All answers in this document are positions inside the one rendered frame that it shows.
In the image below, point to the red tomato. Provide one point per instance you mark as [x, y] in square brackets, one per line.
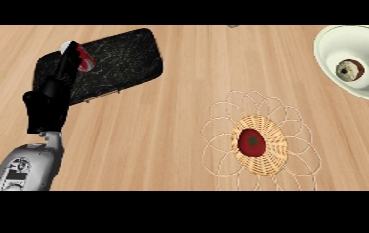
[251, 142]

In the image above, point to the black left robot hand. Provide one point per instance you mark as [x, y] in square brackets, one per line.
[47, 103]

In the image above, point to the brown cupcake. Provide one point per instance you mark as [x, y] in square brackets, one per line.
[348, 69]

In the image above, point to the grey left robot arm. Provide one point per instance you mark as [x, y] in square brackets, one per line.
[31, 165]

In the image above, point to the red and white can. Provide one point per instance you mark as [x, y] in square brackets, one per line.
[87, 58]

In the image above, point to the wicker flower-shaped placemat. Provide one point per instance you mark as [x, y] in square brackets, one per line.
[268, 149]

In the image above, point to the white bowl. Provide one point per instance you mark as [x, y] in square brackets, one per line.
[341, 45]

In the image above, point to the black speckled cutting board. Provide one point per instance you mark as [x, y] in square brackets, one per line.
[122, 61]

